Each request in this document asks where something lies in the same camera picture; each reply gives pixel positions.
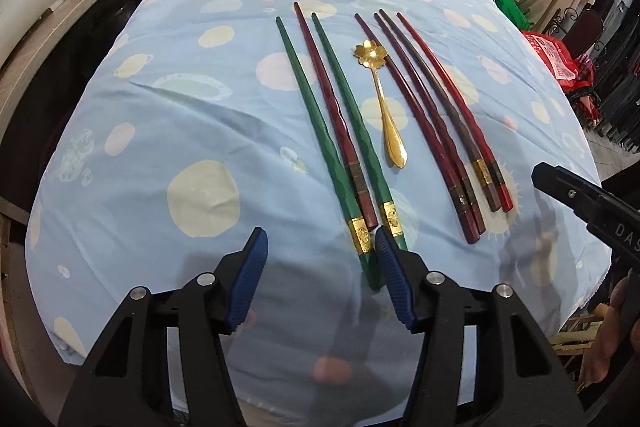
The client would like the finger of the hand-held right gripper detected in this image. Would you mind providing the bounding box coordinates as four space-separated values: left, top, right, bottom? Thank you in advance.
531 162 617 239

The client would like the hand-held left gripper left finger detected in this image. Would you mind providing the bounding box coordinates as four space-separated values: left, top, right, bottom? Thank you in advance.
59 227 271 427

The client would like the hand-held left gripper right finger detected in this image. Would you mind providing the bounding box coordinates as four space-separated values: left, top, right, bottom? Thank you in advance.
375 226 586 427

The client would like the bright red chopstick gold band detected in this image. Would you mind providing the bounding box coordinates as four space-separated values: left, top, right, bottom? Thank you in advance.
396 12 515 212

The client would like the dull red chopstick gold band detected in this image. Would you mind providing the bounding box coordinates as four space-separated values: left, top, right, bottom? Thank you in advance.
379 8 502 212

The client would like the dark red chopstick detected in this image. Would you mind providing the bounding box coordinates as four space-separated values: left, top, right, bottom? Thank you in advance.
374 13 487 236
293 2 379 230
354 13 477 245

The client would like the gold flower spoon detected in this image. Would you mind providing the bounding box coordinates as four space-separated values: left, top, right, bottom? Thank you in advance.
351 40 408 170

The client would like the green chopstick gold band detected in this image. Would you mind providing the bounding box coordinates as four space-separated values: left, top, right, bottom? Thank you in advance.
311 12 409 254
275 17 383 292

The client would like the person's right hand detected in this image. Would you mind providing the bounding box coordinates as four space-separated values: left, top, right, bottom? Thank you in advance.
594 271 640 385

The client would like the red plastic bag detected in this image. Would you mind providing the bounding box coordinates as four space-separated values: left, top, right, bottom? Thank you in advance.
521 29 597 94

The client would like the dark metal chair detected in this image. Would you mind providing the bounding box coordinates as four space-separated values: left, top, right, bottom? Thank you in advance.
550 7 607 55

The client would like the grey wooden side shelf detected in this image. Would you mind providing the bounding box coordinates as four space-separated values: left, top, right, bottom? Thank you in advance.
0 0 273 128

